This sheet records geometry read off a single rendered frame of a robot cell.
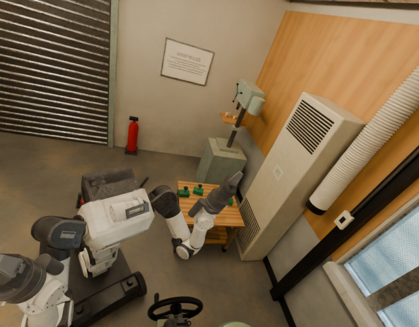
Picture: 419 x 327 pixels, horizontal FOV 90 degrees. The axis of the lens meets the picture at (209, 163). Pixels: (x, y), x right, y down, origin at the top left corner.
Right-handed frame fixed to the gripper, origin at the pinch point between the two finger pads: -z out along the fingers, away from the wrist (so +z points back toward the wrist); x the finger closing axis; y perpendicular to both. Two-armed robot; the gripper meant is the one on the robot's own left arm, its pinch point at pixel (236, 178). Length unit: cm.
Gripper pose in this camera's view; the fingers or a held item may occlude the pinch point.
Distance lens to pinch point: 83.2
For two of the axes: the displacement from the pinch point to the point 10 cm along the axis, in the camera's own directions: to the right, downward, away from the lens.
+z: -5.5, 7.1, 4.3
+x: -2.3, 3.6, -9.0
